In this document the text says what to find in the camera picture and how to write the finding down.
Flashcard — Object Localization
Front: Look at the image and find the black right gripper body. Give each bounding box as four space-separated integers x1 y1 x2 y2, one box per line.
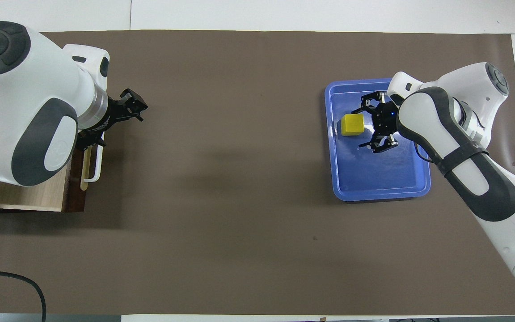
373 102 399 137

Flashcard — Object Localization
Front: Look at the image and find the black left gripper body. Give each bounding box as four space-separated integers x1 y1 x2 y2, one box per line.
89 96 128 135

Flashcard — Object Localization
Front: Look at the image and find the white drawer handle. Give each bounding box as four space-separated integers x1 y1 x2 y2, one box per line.
82 144 105 183

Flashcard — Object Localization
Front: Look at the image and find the yellow block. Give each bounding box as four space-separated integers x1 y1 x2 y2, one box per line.
341 113 365 137

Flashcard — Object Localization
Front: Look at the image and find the dark wooden drawer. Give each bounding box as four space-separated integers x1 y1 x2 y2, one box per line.
0 143 105 213

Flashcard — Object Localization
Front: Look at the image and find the blue plastic tray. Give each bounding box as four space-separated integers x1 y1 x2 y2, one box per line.
325 78 431 202

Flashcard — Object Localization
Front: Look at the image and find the brown table mat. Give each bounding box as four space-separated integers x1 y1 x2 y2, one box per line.
0 30 515 316

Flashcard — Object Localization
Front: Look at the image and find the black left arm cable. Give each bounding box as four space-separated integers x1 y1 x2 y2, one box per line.
0 268 47 322

